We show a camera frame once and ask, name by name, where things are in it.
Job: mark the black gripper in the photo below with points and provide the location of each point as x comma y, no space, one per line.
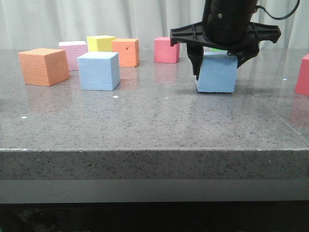
225,24

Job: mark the blue textured foam block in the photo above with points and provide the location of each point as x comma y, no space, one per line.
218,73

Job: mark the blue smooth foam block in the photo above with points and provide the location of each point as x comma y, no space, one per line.
99,70

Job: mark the green foam block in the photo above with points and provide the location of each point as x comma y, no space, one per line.
217,50

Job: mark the red foam block centre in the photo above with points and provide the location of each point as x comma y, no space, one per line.
164,52

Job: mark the red foam block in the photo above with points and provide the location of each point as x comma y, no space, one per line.
302,85
164,52

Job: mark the red foam block right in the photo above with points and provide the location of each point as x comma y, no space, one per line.
302,85

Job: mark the orange dented foam block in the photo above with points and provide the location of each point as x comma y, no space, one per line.
128,52

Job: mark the yellow foam block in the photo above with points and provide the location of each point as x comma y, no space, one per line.
100,43

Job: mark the pink textured foam block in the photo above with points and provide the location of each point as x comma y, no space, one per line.
74,49

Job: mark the orange textured foam block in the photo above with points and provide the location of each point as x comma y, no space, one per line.
44,66

